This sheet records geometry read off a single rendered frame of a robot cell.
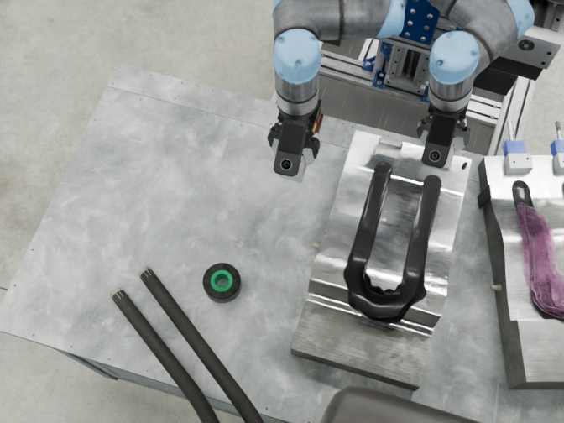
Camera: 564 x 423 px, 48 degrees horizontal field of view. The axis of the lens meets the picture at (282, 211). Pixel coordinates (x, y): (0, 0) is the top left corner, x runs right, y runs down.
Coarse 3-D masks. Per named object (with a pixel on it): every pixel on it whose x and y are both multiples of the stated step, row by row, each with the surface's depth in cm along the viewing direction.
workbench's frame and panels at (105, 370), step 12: (84, 360) 174; (96, 372) 198; (108, 372) 190; (120, 372) 179; (144, 384) 195; (156, 384) 182; (168, 384) 133; (180, 396) 194; (216, 408) 192; (228, 408) 180; (264, 420) 183; (276, 420) 166
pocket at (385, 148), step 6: (378, 144) 143; (384, 144) 143; (390, 144) 142; (396, 144) 142; (402, 144) 141; (378, 150) 143; (384, 150) 143; (390, 150) 143; (396, 150) 143; (390, 156) 142; (396, 156) 142
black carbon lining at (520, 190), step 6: (516, 180) 140; (522, 180) 140; (516, 186) 140; (522, 186) 140; (528, 186) 140; (516, 192) 140; (522, 192) 140; (528, 192) 139; (516, 198) 139; (522, 198) 139; (528, 198) 139; (516, 204) 138; (528, 204) 138; (540, 312) 127; (546, 318) 127; (552, 318) 127; (558, 318) 127
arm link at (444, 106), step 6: (426, 84) 113; (432, 96) 112; (468, 96) 111; (432, 102) 114; (438, 102) 112; (444, 102) 111; (450, 102) 111; (456, 102) 111; (462, 102) 112; (438, 108) 114; (444, 108) 113; (450, 108) 113; (456, 108) 113
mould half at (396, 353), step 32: (352, 160) 139; (384, 160) 139; (416, 160) 139; (352, 192) 136; (416, 192) 136; (448, 192) 136; (352, 224) 133; (384, 224) 134; (448, 224) 133; (320, 256) 126; (384, 256) 127; (448, 256) 129; (320, 288) 127; (384, 288) 123; (320, 320) 128; (352, 320) 128; (416, 320) 126; (320, 352) 126; (352, 352) 126; (384, 352) 126; (416, 352) 126; (416, 384) 123
